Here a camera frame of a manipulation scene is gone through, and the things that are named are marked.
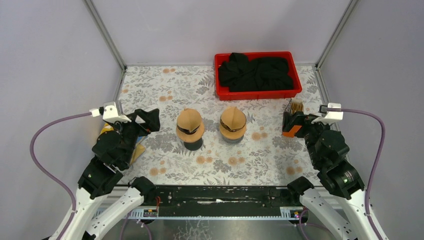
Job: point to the dark glass carafe red rim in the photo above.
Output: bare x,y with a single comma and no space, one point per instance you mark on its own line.
193,146

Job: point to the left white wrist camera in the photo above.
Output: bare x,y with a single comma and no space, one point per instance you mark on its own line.
111,113

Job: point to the black cloth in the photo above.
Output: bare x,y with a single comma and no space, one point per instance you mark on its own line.
270,73

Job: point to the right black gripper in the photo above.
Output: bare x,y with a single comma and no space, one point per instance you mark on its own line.
299,118

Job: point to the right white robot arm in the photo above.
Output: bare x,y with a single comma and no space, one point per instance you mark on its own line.
327,151

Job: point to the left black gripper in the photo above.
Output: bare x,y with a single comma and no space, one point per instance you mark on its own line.
135,122

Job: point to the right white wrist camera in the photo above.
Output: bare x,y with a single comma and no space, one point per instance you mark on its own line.
330,114

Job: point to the yellow blue cartoon book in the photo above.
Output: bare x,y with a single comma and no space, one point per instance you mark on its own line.
139,148

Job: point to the floral table mat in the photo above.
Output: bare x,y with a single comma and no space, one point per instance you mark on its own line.
263,157

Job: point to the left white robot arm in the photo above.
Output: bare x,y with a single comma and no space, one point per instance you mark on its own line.
113,153

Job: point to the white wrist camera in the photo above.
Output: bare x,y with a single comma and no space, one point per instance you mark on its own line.
330,114
111,113

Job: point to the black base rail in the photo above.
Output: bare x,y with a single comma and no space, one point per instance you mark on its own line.
219,201

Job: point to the brown paper coffee filter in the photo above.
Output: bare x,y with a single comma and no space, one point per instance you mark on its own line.
189,118

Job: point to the red plastic bin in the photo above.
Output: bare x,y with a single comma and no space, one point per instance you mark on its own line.
225,95

